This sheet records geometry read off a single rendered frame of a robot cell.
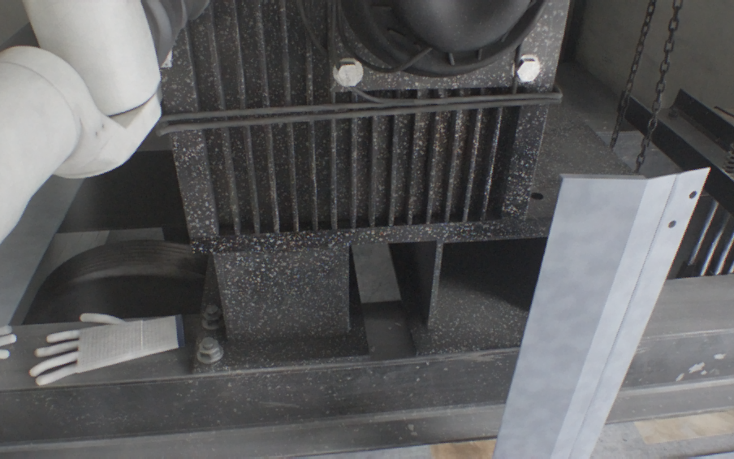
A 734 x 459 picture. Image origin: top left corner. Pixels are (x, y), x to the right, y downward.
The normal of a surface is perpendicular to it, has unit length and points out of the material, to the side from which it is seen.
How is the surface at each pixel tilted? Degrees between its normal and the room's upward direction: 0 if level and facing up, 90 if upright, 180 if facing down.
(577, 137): 0
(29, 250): 0
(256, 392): 90
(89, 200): 90
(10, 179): 85
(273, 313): 90
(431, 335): 0
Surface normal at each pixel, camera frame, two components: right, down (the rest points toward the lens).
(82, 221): 0.02, -0.81
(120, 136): 1.00, -0.04
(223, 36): 0.12, 0.58
